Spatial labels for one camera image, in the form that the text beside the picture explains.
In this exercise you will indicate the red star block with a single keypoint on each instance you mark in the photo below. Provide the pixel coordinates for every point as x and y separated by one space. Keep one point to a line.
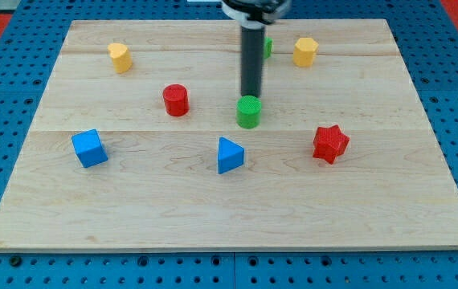
329 143

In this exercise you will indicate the green block behind rod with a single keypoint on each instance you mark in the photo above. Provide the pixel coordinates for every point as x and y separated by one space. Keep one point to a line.
268 45

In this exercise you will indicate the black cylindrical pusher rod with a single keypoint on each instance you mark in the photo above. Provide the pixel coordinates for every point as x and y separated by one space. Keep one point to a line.
251 61

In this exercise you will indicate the blue triangle block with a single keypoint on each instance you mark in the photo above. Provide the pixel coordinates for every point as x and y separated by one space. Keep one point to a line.
230 155

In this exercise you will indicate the yellow heart block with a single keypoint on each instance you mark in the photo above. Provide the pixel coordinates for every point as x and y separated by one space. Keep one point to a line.
120 56

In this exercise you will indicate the wooden board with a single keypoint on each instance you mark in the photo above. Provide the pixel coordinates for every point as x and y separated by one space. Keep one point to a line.
160 191

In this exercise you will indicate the blue cube block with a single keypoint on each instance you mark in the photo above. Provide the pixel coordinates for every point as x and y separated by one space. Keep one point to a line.
88 148

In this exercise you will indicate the red cylinder block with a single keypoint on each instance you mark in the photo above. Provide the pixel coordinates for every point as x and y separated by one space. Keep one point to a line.
176 100

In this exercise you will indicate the yellow hexagon block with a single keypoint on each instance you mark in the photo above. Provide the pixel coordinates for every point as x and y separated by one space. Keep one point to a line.
305 51

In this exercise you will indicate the green cylinder block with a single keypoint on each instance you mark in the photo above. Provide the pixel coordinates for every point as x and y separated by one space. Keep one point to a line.
248 110

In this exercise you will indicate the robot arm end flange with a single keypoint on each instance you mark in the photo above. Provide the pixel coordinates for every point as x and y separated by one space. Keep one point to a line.
255 14

